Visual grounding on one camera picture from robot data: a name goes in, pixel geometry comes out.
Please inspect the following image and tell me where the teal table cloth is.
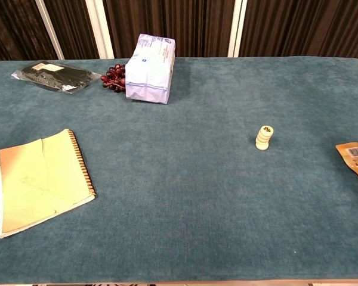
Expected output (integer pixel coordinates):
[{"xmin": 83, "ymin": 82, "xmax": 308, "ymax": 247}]
[{"xmin": 0, "ymin": 57, "xmax": 358, "ymax": 284}]

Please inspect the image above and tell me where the white tissue pack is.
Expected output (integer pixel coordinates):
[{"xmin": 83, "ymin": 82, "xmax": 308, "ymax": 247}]
[{"xmin": 125, "ymin": 33, "xmax": 176, "ymax": 105}]

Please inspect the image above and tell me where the dark red grape bunch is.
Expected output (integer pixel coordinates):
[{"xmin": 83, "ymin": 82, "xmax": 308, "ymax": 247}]
[{"xmin": 100, "ymin": 63, "xmax": 126, "ymax": 93}]

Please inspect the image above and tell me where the dark brown pleated curtain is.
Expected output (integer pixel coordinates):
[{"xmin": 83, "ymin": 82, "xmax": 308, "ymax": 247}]
[{"xmin": 0, "ymin": 0, "xmax": 358, "ymax": 62}]

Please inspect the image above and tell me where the black item in plastic bag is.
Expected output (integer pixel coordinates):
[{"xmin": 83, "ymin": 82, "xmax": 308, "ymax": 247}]
[{"xmin": 11, "ymin": 60, "xmax": 102, "ymax": 95}]

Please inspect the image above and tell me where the tan spiral notebook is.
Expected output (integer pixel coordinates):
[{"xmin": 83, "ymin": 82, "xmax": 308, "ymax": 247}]
[{"xmin": 0, "ymin": 128, "xmax": 97, "ymax": 239}]

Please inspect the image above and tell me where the white partition post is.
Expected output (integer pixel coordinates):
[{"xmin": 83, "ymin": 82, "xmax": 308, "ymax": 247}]
[
  {"xmin": 85, "ymin": 0, "xmax": 115, "ymax": 60},
  {"xmin": 227, "ymin": 0, "xmax": 248, "ymax": 58},
  {"xmin": 35, "ymin": 0, "xmax": 65, "ymax": 60}
]

